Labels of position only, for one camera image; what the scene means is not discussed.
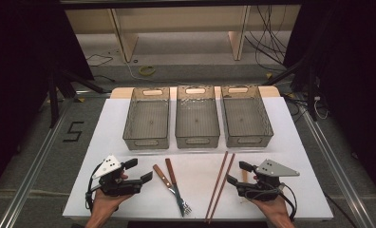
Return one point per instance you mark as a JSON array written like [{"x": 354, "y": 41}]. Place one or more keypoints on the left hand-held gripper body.
[{"x": 119, "y": 186}]

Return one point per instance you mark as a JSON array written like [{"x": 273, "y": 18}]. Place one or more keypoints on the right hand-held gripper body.
[{"x": 265, "y": 186}]

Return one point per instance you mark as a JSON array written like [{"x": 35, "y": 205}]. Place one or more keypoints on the translucent grey plastic bin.
[
  {"x": 148, "y": 122},
  {"x": 246, "y": 120},
  {"x": 197, "y": 122}
]

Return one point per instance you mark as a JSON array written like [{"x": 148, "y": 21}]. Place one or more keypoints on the person's right hand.
[{"x": 271, "y": 207}]

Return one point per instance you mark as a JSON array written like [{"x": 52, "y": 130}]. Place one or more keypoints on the person's left hand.
[{"x": 107, "y": 204}]

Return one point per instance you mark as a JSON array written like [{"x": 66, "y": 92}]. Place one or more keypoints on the white table cover sheet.
[{"x": 195, "y": 177}]

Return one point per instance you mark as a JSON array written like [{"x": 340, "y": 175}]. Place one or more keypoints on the yellow tape roll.
[{"x": 147, "y": 70}]

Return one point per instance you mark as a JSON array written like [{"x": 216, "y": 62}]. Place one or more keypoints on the black tripod stand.
[{"x": 58, "y": 91}]

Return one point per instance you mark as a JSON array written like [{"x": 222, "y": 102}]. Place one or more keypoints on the black metal stand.
[{"x": 309, "y": 85}]

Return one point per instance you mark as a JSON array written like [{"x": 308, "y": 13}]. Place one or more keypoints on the black curtain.
[
  {"x": 353, "y": 79},
  {"x": 21, "y": 79}
]

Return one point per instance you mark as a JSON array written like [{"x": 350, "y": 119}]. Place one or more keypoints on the beige wooden desk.
[{"x": 176, "y": 19}]

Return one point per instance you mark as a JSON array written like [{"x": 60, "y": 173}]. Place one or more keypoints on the aluminium floor rail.
[
  {"x": 34, "y": 164},
  {"x": 338, "y": 167}
]

